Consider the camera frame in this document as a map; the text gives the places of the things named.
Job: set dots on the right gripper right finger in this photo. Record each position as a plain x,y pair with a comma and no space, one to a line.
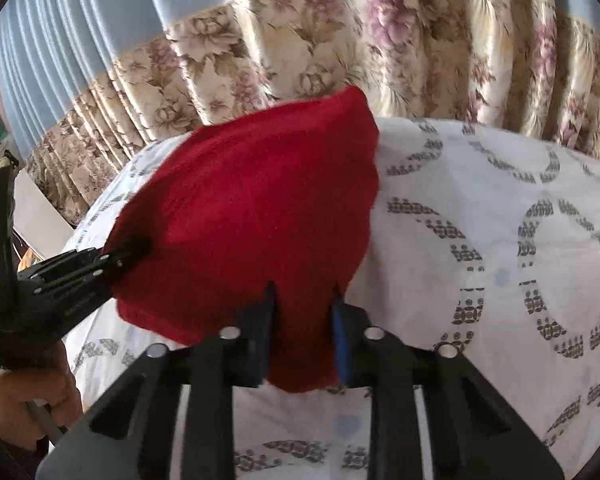
432,413

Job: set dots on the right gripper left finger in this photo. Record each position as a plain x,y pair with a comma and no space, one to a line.
170,414

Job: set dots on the red knitted sweater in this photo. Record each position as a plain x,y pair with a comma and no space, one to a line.
279,197

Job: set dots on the person's left hand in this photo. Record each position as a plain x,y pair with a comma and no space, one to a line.
55,385

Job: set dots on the white bedside furniture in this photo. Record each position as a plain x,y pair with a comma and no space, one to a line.
36,221

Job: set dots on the white patterned bed sheet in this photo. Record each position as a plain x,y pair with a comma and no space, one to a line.
481,238

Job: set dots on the blue floral curtain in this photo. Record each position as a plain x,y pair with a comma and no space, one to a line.
86,84

